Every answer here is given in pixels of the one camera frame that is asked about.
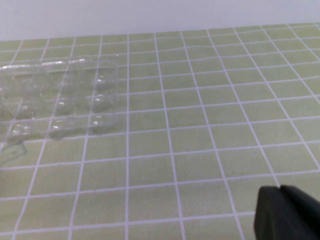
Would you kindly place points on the green grid tablecloth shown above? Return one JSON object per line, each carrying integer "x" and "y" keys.
{"x": 190, "y": 140}

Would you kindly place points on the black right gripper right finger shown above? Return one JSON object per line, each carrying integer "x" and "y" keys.
{"x": 305, "y": 220}

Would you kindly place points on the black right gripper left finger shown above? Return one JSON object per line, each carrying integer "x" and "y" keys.
{"x": 270, "y": 215}

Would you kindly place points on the transparent plastic egg tray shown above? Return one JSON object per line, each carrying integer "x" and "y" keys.
{"x": 75, "y": 100}

